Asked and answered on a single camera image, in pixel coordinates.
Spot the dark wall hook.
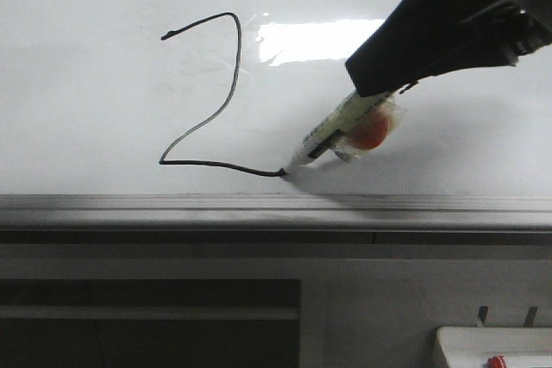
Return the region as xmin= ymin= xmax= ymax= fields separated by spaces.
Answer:
xmin=523 ymin=306 xmax=538 ymax=328
xmin=476 ymin=306 xmax=489 ymax=327

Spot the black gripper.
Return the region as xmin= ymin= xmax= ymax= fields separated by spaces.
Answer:
xmin=345 ymin=0 xmax=551 ymax=97

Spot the dark left wall hook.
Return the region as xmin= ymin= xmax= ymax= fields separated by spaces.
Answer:
xmin=476 ymin=306 xmax=489 ymax=327

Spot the grey aluminium whiteboard tray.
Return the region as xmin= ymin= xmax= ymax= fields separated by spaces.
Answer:
xmin=1 ymin=194 xmax=551 ymax=246

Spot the white plastic tray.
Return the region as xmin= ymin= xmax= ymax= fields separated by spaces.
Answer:
xmin=432 ymin=327 xmax=551 ymax=367

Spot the white whiteboard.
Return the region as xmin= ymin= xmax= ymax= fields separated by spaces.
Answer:
xmin=1 ymin=0 xmax=551 ymax=196

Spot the red magnet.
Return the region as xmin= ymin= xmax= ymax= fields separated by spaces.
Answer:
xmin=329 ymin=95 xmax=405 ymax=162

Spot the white whiteboard marker black tip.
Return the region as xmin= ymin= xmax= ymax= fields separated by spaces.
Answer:
xmin=283 ymin=91 xmax=393 ymax=175

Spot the dark right wall hook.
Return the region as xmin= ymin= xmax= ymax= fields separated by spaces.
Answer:
xmin=523 ymin=306 xmax=538 ymax=328

